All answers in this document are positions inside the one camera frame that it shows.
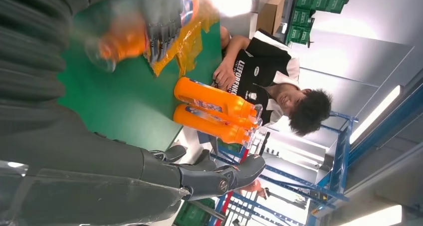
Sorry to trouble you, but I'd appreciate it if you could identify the person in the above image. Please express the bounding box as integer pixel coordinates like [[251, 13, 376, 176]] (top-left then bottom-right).
[[212, 26, 333, 138]]

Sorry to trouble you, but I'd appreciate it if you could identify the yellow tape sheet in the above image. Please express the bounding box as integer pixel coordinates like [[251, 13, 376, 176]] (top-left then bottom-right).
[[145, 0, 221, 77]]

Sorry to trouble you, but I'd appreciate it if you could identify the brown cardboard box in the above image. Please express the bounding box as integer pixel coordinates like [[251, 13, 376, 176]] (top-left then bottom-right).
[[256, 0, 287, 36]]

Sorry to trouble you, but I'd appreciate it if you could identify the blue metal rack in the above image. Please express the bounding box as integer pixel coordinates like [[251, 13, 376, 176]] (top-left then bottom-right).
[[208, 110, 360, 226]]

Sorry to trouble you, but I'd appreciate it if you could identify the ceiling strip light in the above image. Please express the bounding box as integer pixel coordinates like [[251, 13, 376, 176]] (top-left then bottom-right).
[[349, 85, 403, 145], [339, 205, 403, 226]]

